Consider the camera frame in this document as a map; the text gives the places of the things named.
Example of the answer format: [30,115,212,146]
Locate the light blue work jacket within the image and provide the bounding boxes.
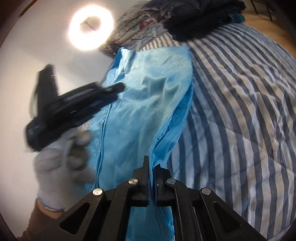
[85,45,194,241]

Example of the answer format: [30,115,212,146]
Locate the brown sleeved left forearm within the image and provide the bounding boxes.
[16,198,64,241]

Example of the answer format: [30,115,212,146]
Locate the left hand grey glove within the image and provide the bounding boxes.
[34,128,96,212]

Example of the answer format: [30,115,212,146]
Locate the blue white striped quilt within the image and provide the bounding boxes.
[138,24,295,240]

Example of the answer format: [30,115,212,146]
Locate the floral folded blankets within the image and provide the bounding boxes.
[99,1,167,55]

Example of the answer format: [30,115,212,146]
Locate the dark navy folded jacket pile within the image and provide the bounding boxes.
[142,0,246,42]

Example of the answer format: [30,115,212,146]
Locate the bright ring light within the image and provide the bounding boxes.
[68,4,114,51]

